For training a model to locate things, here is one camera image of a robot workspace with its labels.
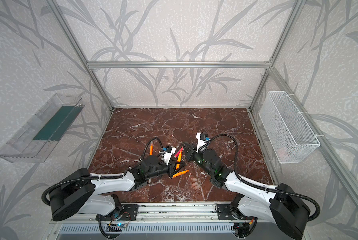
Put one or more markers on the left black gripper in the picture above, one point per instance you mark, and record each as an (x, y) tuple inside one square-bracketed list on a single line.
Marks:
[(170, 168)]

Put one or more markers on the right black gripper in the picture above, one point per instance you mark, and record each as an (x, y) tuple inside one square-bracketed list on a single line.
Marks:
[(189, 151)]

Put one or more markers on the orange highlighter pair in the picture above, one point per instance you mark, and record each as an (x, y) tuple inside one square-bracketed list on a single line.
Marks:
[(179, 158)]

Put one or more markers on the pink highlighter pair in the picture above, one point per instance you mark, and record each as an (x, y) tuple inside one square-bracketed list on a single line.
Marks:
[(178, 153)]

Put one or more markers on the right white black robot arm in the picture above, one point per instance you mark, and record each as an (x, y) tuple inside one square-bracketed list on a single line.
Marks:
[(276, 204)]

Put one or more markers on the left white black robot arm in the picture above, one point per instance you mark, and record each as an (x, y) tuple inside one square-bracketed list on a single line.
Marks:
[(88, 193)]

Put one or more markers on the translucent pen cap lowest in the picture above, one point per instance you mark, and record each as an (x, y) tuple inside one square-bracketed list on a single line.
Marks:
[(196, 186)]

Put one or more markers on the small green circuit board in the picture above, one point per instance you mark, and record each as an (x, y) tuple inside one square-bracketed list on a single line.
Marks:
[(119, 227)]

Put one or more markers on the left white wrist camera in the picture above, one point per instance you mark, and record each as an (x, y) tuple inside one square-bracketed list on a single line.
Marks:
[(166, 154)]

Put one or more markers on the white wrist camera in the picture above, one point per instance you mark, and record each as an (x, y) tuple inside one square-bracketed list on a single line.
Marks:
[(203, 140), (166, 154)]

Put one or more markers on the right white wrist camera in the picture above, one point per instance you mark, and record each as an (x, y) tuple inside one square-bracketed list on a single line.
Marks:
[(203, 140)]

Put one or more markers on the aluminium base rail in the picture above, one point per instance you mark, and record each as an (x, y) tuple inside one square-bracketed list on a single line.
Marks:
[(179, 212)]

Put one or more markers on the aluminium frame crossbar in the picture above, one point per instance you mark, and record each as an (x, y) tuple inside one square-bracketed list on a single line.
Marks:
[(256, 65)]

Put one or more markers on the white wire mesh basket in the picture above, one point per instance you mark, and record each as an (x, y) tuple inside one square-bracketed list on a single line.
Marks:
[(287, 129)]

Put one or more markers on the clear plastic wall tray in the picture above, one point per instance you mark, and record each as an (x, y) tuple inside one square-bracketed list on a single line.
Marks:
[(34, 142)]

